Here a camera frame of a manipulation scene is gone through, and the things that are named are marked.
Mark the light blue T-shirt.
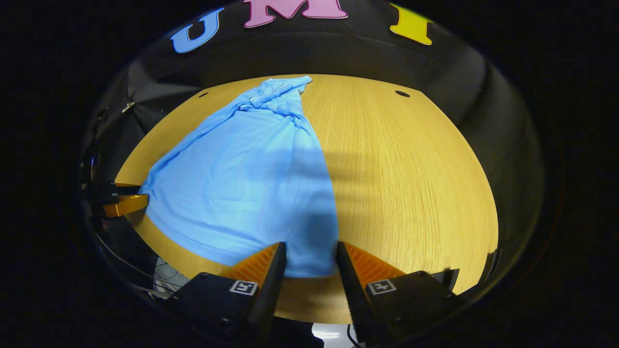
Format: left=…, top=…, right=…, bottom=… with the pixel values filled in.
left=138, top=76, right=340, bottom=279

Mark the thin gripper cable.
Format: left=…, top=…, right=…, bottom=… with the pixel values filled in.
left=92, top=227, right=167, bottom=295

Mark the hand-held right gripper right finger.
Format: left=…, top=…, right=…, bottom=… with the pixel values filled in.
left=336, top=241, right=466, bottom=344

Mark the black backdrop cloth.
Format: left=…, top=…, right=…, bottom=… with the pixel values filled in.
left=80, top=0, right=545, bottom=290

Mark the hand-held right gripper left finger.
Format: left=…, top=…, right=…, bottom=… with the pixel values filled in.
left=167, top=242, right=287, bottom=340

